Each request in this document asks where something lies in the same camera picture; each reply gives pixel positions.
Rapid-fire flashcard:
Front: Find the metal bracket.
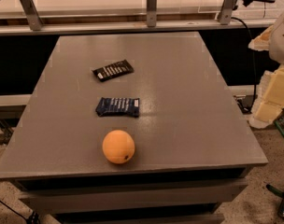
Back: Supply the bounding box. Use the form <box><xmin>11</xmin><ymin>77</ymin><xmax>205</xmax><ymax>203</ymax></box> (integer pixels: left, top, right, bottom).
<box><xmin>20</xmin><ymin>0</ymin><xmax>43</xmax><ymax>31</ymax></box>
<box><xmin>147</xmin><ymin>0</ymin><xmax>157</xmax><ymax>27</ymax></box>
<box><xmin>218</xmin><ymin>0</ymin><xmax>236</xmax><ymax>25</ymax></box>

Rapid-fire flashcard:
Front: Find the grey table with drawers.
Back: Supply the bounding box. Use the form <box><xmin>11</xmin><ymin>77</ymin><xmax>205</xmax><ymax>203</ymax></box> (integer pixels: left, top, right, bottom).
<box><xmin>0</xmin><ymin>32</ymin><xmax>267</xmax><ymax>224</ymax></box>

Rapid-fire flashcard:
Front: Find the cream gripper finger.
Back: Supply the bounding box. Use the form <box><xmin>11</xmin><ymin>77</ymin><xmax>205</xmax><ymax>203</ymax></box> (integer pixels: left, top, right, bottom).
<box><xmin>249</xmin><ymin>64</ymin><xmax>284</xmax><ymax>129</ymax></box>
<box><xmin>248</xmin><ymin>26</ymin><xmax>273</xmax><ymax>51</ymax></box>

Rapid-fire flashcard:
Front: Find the blue rxbar wrapper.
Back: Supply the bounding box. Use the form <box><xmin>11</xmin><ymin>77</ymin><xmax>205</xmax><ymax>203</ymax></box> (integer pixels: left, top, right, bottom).
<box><xmin>95</xmin><ymin>97</ymin><xmax>140</xmax><ymax>118</ymax></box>

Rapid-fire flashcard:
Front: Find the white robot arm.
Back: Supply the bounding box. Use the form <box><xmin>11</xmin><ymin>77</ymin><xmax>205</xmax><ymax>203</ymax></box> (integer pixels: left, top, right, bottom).
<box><xmin>248</xmin><ymin>11</ymin><xmax>284</xmax><ymax>129</ymax></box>

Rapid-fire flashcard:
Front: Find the right metal bracket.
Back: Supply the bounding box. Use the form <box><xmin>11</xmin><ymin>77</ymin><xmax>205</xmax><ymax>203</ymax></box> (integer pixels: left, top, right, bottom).
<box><xmin>218</xmin><ymin>0</ymin><xmax>236</xmax><ymax>25</ymax></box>

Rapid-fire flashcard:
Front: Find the long metal counter rail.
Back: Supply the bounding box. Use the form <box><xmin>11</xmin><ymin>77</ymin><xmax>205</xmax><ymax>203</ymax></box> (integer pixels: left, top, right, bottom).
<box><xmin>0</xmin><ymin>7</ymin><xmax>275</xmax><ymax>35</ymax></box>

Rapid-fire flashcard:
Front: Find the orange fruit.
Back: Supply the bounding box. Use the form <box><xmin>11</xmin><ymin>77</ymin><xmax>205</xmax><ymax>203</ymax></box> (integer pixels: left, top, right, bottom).
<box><xmin>102</xmin><ymin>130</ymin><xmax>135</xmax><ymax>164</ymax></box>

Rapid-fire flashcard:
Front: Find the black floor cable left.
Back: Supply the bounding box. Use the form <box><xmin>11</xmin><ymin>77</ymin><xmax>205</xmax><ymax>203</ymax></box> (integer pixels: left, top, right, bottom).
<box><xmin>0</xmin><ymin>194</ymin><xmax>42</xmax><ymax>224</ymax></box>

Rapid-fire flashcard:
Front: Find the left metal bracket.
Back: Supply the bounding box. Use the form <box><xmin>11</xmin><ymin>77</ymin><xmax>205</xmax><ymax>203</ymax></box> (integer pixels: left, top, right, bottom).
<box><xmin>20</xmin><ymin>0</ymin><xmax>43</xmax><ymax>31</ymax></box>

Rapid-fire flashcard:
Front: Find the black rxbar chocolate wrapper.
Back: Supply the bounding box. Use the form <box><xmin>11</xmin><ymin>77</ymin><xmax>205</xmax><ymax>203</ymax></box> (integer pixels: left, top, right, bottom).
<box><xmin>92</xmin><ymin>60</ymin><xmax>134</xmax><ymax>82</ymax></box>

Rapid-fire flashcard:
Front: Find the middle metal bracket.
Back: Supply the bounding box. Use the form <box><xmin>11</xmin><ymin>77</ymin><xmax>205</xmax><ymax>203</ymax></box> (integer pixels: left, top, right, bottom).
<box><xmin>147</xmin><ymin>0</ymin><xmax>157</xmax><ymax>27</ymax></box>

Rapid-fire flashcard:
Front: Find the green floor tool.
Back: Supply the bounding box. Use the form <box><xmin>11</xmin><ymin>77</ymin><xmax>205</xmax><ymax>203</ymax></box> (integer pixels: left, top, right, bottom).
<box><xmin>273</xmin><ymin>117</ymin><xmax>284</xmax><ymax>151</ymax></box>

